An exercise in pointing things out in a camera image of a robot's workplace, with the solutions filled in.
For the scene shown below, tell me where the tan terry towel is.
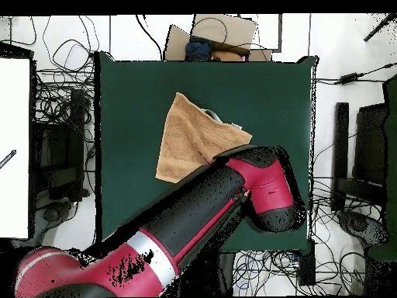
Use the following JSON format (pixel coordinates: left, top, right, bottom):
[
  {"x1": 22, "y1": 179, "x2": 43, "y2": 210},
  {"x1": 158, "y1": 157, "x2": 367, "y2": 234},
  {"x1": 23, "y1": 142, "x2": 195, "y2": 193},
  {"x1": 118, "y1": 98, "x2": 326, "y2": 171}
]
[{"x1": 154, "y1": 92, "x2": 253, "y2": 185}]

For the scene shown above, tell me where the dark green table cloth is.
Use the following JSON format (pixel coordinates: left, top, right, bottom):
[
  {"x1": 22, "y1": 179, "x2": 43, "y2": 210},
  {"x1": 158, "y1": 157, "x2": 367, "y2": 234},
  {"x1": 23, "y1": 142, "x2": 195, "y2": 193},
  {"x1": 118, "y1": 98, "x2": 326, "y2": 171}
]
[{"x1": 94, "y1": 50, "x2": 319, "y2": 253}]

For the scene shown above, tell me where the orange cloth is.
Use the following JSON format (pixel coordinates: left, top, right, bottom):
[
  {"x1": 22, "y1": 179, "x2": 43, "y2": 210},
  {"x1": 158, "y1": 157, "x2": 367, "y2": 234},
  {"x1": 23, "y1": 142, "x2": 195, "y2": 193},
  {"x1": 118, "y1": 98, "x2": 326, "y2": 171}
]
[{"x1": 210, "y1": 50, "x2": 243, "y2": 62}]

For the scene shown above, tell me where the dark blue cloth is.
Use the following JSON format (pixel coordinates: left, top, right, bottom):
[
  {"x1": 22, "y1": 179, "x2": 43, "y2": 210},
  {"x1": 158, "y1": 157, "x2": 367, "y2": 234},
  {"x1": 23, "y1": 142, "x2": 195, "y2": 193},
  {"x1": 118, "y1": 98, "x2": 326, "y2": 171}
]
[{"x1": 185, "y1": 36, "x2": 213, "y2": 62}]

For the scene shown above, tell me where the brown cardboard box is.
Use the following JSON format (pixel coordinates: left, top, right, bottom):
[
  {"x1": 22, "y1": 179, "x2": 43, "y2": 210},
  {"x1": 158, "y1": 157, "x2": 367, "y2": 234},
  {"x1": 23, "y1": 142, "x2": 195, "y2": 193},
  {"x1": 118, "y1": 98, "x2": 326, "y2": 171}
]
[{"x1": 163, "y1": 13, "x2": 274, "y2": 62}]

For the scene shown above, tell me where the black upright bar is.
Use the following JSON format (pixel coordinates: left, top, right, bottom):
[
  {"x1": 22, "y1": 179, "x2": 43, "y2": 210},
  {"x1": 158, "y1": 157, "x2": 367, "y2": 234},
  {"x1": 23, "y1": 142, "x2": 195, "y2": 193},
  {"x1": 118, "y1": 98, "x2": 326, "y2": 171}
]
[{"x1": 331, "y1": 102, "x2": 350, "y2": 212}]

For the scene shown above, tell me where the black power strip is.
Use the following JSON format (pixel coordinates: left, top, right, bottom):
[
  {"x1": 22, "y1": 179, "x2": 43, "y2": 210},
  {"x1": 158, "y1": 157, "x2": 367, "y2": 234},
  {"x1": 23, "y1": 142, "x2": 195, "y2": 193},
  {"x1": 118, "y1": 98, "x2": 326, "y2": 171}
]
[{"x1": 298, "y1": 238, "x2": 316, "y2": 286}]

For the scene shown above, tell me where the grey curved stand foot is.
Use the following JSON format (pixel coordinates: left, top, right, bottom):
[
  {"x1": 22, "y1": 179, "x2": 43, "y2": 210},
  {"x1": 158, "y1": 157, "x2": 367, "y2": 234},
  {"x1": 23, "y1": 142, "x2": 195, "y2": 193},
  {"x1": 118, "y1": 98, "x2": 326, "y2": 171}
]
[{"x1": 32, "y1": 201, "x2": 78, "y2": 248}]

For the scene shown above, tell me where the black stand foot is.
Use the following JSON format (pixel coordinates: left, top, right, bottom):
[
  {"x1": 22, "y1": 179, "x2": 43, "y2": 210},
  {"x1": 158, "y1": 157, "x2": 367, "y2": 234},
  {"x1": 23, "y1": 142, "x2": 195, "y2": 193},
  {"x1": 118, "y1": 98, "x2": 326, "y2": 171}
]
[{"x1": 336, "y1": 209, "x2": 388, "y2": 249}]

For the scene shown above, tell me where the black chair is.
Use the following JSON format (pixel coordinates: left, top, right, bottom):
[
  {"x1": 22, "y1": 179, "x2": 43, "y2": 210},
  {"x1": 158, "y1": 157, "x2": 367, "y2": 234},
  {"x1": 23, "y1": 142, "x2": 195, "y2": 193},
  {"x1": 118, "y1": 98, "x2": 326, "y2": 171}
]
[{"x1": 353, "y1": 103, "x2": 388, "y2": 187}]

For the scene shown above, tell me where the black power adaptor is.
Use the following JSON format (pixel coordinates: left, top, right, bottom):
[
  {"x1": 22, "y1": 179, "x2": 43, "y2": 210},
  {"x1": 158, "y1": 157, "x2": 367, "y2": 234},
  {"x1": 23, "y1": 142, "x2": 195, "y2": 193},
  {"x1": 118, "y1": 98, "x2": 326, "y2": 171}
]
[{"x1": 333, "y1": 72, "x2": 361, "y2": 85}]

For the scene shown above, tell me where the black pen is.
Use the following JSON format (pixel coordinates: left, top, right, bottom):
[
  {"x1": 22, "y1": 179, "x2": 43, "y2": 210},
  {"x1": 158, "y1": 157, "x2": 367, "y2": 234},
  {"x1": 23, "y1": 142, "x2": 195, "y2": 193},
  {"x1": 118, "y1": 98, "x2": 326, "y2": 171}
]
[{"x1": 0, "y1": 149, "x2": 17, "y2": 170}]

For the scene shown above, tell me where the dark green cloth cover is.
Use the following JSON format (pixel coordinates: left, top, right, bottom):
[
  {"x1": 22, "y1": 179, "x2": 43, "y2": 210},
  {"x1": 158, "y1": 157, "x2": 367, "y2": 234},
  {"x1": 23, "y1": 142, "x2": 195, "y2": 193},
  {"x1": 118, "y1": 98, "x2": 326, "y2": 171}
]
[{"x1": 367, "y1": 72, "x2": 397, "y2": 262}]

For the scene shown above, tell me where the black rod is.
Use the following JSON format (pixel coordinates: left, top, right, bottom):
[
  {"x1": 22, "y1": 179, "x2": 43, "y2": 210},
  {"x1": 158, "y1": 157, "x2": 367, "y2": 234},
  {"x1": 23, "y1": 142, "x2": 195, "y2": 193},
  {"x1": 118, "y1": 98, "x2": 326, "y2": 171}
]
[{"x1": 363, "y1": 12, "x2": 397, "y2": 43}]

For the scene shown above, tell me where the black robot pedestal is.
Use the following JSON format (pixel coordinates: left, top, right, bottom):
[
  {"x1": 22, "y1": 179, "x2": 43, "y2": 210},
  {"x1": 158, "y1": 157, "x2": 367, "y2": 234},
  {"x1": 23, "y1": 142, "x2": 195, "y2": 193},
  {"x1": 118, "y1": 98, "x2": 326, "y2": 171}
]
[{"x1": 213, "y1": 251, "x2": 236, "y2": 297}]

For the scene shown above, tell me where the black cable tangle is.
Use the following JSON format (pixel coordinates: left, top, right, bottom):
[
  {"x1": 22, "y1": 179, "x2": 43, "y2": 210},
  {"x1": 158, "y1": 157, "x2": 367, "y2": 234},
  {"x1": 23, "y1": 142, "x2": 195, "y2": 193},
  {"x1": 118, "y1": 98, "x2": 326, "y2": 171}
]
[
  {"x1": 232, "y1": 173, "x2": 385, "y2": 296},
  {"x1": 30, "y1": 15, "x2": 102, "y2": 125}
]

